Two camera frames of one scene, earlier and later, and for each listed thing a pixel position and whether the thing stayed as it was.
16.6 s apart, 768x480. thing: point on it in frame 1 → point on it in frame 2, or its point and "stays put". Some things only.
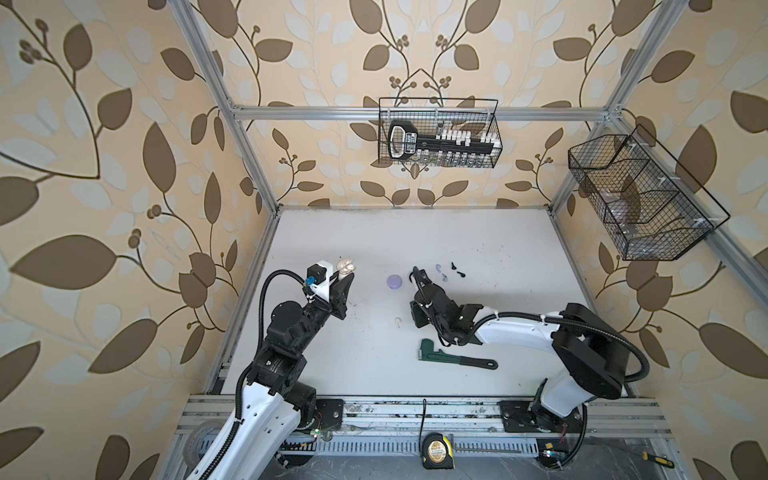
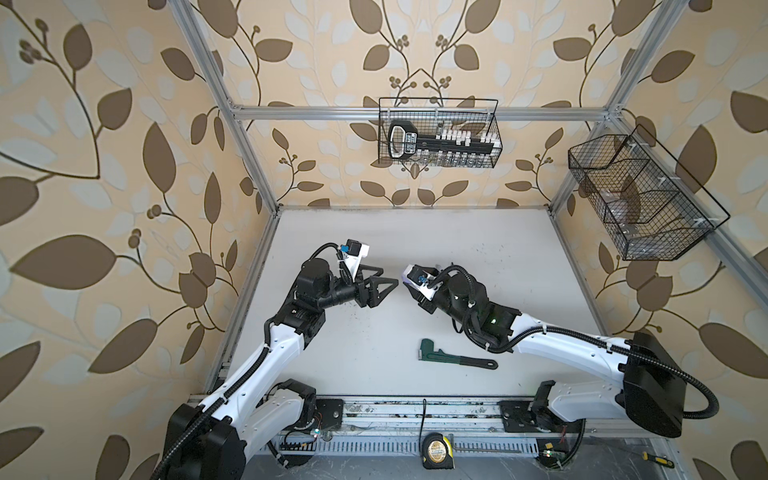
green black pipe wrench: x=427 y=353 stays put
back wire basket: x=438 y=132 stays put
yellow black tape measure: x=437 y=451 stays put
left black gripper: x=337 y=299 → x=368 y=298
